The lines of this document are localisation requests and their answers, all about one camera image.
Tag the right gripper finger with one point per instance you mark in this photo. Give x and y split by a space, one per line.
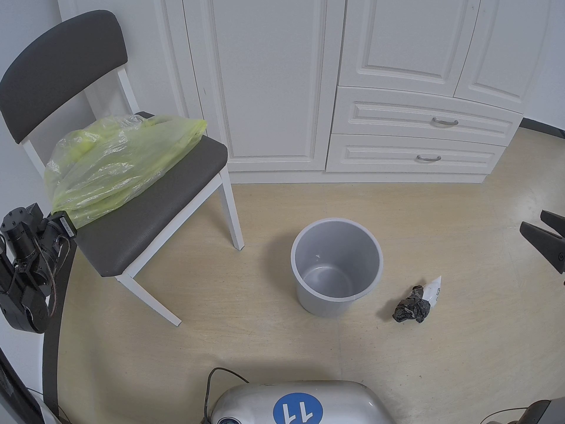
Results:
549 248
556 223

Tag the white printed wrapper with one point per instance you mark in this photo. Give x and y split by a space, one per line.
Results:
433 292

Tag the black plastic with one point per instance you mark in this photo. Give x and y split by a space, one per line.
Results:
410 309

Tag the yellow-green plastic bag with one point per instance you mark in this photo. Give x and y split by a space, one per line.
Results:
110 166

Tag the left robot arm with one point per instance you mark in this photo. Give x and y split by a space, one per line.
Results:
22 281

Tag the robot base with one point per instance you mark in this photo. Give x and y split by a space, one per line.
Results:
309 402

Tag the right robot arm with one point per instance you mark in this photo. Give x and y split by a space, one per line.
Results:
547 413

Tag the pale grey trash bin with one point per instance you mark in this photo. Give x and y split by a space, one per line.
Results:
322 301

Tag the white wardrobe with drawers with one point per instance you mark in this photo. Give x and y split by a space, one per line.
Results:
273 60

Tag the white chair dark grey seat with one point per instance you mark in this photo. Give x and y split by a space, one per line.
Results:
145 219

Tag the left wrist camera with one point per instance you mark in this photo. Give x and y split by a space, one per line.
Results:
62 230

